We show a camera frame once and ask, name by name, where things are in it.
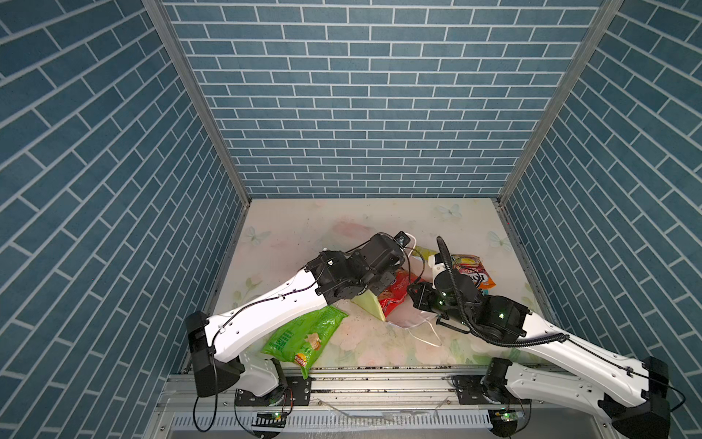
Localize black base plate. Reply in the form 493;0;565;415
235;376;312;409
449;375;532;406

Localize red snack packet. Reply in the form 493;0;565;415
378;270;417;318

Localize floral table mat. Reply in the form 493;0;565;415
207;199;539;368

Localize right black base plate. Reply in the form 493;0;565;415
449;375;532;406

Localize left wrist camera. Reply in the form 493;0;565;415
394;232;417;251

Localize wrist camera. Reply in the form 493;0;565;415
394;232;417;251
427;254;446;283

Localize white green paper bag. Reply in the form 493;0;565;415
351;246;442;348

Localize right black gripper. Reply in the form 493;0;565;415
402;279;473;329

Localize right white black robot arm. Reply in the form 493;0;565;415
408;270;672;438

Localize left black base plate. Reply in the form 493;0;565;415
235;376;312;409

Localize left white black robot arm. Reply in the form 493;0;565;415
184;232;417;398

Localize orange yellow snack packet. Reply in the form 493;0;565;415
453;254;497;290

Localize aluminium mounting rail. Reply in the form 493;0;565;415
144;367;618;438

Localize bright green snack packet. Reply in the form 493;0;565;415
261;306;348;379

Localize right black corrugated cable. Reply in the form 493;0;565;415
435;235;570;349

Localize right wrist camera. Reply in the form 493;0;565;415
427;254;446;283

